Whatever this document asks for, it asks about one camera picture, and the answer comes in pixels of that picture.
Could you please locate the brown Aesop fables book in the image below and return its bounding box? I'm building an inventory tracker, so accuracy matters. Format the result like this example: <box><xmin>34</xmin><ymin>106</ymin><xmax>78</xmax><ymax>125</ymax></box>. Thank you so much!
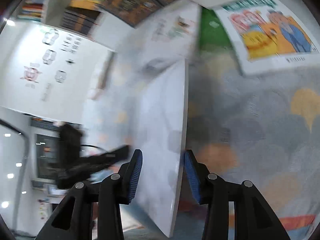
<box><xmin>91</xmin><ymin>51</ymin><xmax>116</xmax><ymax>100</ymax></box>

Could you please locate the green poetry book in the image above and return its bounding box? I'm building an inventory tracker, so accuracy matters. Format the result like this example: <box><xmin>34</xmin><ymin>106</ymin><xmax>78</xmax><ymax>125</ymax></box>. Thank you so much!
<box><xmin>198</xmin><ymin>7</ymin><xmax>233</xmax><ymax>51</ymax></box>

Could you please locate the white wisdom stories book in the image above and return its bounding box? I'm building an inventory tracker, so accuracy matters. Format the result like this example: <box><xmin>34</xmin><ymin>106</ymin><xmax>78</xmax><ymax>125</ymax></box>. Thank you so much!
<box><xmin>140</xmin><ymin>0</ymin><xmax>201</xmax><ymax>65</ymax></box>

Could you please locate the patterned grey rug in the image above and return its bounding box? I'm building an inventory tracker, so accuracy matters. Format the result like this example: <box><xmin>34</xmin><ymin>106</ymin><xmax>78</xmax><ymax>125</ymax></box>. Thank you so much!
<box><xmin>185</xmin><ymin>49</ymin><xmax>319</xmax><ymax>239</ymax></box>

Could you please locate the white bookshelf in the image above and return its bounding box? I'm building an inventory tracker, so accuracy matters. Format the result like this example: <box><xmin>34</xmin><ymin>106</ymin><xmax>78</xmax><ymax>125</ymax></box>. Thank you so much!
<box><xmin>13</xmin><ymin>0</ymin><xmax>104</xmax><ymax>37</ymax></box>

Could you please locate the dark ornate encyclopedia book lower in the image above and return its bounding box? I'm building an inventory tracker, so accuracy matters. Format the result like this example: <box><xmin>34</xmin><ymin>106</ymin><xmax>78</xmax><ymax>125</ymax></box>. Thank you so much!
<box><xmin>100</xmin><ymin>0</ymin><xmax>162</xmax><ymax>27</ymax></box>

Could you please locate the Lunyu teal title book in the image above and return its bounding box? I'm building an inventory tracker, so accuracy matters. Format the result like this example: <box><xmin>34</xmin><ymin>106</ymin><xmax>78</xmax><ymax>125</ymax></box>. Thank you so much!
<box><xmin>214</xmin><ymin>0</ymin><xmax>319</xmax><ymax>76</ymax></box>

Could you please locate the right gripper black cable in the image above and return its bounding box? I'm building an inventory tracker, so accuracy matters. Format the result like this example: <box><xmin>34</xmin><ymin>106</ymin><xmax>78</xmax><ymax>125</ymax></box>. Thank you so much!
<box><xmin>0</xmin><ymin>119</ymin><xmax>29</xmax><ymax>228</ymax></box>

